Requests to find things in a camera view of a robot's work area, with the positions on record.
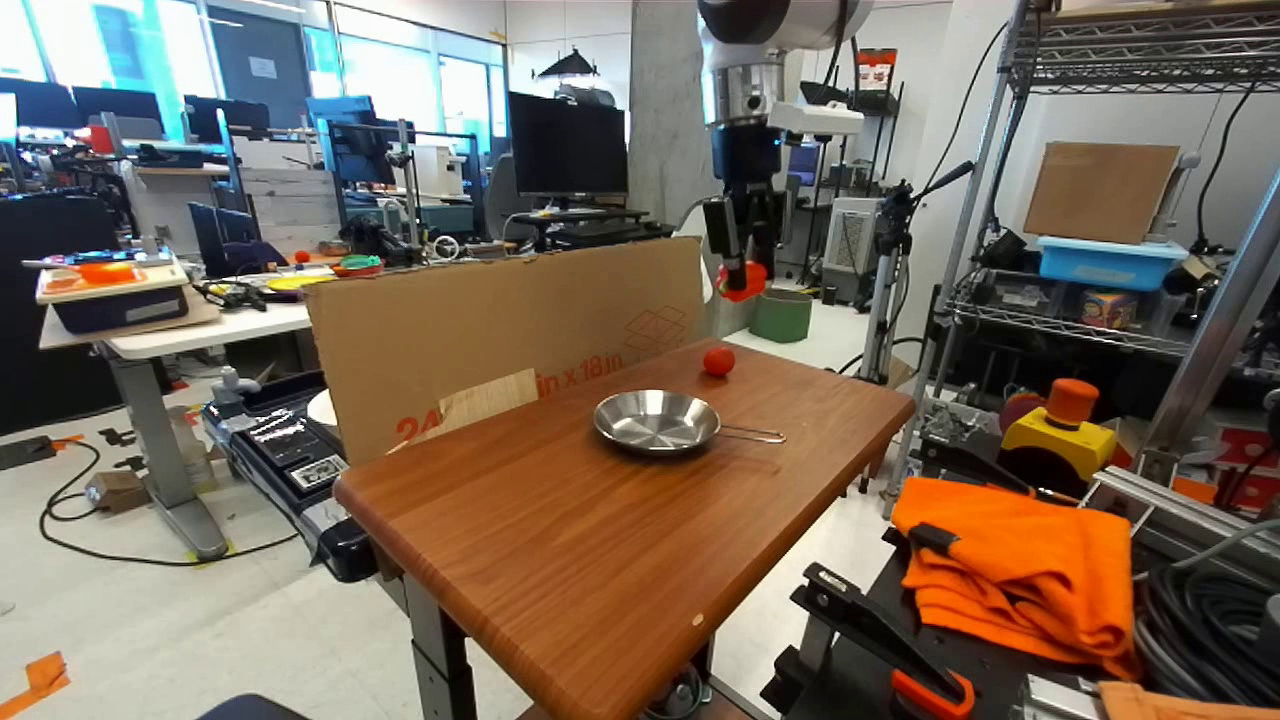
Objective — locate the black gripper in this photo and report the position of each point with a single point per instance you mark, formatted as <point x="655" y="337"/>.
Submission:
<point x="746" y="164"/>

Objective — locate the orange bell pepper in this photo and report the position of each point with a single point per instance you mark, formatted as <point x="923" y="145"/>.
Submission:
<point x="741" y="281"/>

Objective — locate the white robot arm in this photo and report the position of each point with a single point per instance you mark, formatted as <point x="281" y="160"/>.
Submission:
<point x="749" y="111"/>

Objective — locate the silver metal pan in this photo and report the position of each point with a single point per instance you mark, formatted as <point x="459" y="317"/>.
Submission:
<point x="656" y="422"/>

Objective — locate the green bucket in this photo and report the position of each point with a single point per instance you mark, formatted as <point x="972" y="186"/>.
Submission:
<point x="781" y="315"/>

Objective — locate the red tomato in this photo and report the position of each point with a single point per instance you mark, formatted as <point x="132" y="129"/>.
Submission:
<point x="716" y="361"/>

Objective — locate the purple computer monitor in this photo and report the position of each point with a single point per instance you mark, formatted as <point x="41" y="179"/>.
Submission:
<point x="565" y="149"/>

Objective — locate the cardboard panel on shelf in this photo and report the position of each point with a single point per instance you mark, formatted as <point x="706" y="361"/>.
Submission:
<point x="1102" y="188"/>

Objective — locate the wooden table top board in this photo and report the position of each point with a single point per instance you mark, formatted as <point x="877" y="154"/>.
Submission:
<point x="585" y="575"/>

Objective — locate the blue plastic bin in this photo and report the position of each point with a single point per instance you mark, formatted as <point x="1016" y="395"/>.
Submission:
<point x="1110" y="266"/>

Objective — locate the brown cardboard sheet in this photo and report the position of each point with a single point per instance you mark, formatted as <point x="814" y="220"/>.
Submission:
<point x="401" y="347"/>

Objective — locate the yellow emergency stop button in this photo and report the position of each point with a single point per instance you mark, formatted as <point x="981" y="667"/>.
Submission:
<point x="1064" y="428"/>

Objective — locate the folded orange cloth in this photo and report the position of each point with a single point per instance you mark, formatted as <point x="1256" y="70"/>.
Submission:
<point x="1021" y="575"/>

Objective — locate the box with orange object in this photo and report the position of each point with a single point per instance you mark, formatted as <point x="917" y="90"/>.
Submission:
<point x="115" y="295"/>

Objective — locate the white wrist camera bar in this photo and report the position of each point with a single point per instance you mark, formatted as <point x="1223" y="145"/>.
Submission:
<point x="816" y="118"/>

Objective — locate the wire shelf rack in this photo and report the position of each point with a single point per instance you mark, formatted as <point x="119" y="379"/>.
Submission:
<point x="1126" y="51"/>

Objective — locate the orange handled clamp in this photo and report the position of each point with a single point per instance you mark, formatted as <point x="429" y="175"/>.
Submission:
<point x="839" y="608"/>

